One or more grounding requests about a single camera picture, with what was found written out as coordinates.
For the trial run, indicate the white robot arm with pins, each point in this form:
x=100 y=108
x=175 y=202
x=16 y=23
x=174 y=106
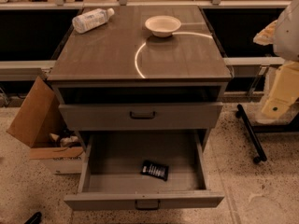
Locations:
x=283 y=34

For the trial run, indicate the open grey lower drawer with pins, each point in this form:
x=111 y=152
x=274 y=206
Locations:
x=111 y=176

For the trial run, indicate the grey workbench rail frame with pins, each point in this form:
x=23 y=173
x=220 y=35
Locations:
x=33 y=33

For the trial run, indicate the black object on floor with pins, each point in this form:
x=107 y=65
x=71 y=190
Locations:
x=34 y=219

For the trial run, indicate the closed grey upper drawer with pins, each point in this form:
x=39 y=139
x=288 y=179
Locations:
x=116 y=117

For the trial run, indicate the white paper bowl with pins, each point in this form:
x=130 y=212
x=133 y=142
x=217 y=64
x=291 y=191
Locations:
x=162 y=26

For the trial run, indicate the grey drawer cabinet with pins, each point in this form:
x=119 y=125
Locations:
x=124 y=63

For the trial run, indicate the brown cardboard box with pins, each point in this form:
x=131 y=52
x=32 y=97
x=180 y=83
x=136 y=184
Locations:
x=40 y=126

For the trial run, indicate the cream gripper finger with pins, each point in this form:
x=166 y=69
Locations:
x=284 y=91

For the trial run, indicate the black chair leg with caster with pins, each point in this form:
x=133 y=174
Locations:
x=240 y=113

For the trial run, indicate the clear plastic water bottle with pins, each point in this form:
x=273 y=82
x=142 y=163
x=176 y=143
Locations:
x=92 y=19

